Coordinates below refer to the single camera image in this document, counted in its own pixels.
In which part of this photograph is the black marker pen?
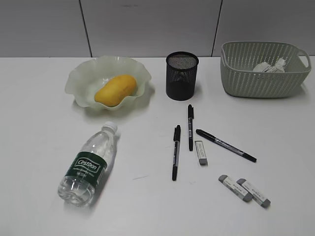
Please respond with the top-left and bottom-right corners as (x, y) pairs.
(196, 129), (257, 163)
(172, 125), (181, 181)
(188, 104), (194, 151)

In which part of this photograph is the grey white eraser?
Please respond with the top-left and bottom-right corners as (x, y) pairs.
(219, 175), (253, 203)
(236, 178), (271, 208)
(194, 141), (208, 166)

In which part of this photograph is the yellow mango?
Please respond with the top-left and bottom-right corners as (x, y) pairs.
(94, 74), (137, 107)

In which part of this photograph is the clear water bottle green label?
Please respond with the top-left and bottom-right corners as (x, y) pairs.
(58, 121), (118, 207)

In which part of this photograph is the waste paper ball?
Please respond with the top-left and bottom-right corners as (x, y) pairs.
(252, 58), (286, 73)

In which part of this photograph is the black mesh pen holder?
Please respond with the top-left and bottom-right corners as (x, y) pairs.
(166, 51), (199, 101)

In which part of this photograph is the frosted wavy glass plate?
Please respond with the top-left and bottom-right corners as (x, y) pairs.
(64, 56), (152, 111)

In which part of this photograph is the pale green plastic basket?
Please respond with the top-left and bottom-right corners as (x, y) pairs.
(220, 41), (312, 98)

